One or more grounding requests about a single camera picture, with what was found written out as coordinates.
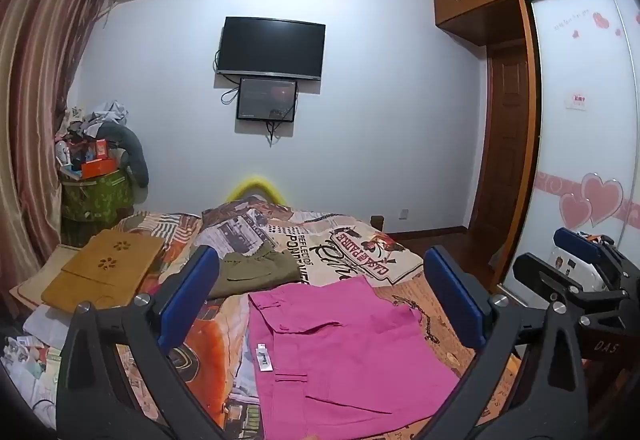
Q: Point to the pile of clothes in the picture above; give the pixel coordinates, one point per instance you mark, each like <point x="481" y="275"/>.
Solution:
<point x="100" y="117"/>

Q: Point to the small black wall monitor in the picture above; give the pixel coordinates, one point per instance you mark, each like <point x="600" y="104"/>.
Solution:
<point x="265" y="99"/>

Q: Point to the green storage box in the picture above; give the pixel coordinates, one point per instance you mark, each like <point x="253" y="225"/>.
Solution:
<point x="95" y="195"/>

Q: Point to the yellow curved rim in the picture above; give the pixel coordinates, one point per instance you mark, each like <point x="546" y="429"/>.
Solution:
<point x="252" y="181"/>

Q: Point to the white appliance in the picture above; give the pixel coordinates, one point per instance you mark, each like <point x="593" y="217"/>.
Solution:
<point x="580" y="272"/>

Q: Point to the small brown block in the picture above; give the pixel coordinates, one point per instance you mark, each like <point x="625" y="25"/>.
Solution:
<point x="377" y="221"/>

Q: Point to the pink pants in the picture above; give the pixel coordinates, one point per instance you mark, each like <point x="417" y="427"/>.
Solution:
<point x="350" y="345"/>

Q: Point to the printed blanket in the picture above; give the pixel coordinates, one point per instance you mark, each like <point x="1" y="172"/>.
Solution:
<point x="350" y="250"/>

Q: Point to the red white sticker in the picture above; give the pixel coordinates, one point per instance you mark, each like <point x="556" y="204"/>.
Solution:
<point x="577" y="100"/>

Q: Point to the wooden lap desk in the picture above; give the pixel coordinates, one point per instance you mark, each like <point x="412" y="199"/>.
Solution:
<point x="100" y="270"/>

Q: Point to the olive green pants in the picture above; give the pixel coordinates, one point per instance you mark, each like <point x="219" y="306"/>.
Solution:
<point x="250" y="270"/>

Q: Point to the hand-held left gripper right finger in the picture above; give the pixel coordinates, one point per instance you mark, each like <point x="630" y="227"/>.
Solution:
<point x="452" y="302"/>

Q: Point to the white folded cloth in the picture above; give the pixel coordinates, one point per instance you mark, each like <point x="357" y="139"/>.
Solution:
<point x="42" y="320"/>

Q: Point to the striped curtain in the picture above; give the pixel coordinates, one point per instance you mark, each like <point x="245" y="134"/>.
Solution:
<point x="35" y="69"/>

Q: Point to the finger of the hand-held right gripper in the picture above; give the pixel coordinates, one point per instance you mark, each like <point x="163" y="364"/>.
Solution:
<point x="555" y="282"/>
<point x="575" y="242"/>

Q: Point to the orange box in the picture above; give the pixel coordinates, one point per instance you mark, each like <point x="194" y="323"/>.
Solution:
<point x="97" y="167"/>

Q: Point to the black wall television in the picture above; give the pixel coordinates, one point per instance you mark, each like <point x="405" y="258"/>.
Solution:
<point x="270" y="44"/>

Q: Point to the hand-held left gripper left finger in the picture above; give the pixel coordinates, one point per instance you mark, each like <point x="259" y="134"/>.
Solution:
<point x="187" y="302"/>

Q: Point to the wooden door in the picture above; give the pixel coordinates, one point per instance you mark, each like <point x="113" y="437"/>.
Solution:
<point x="507" y="129"/>

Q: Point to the pile of papers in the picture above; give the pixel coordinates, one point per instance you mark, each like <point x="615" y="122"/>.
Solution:
<point x="25" y="365"/>

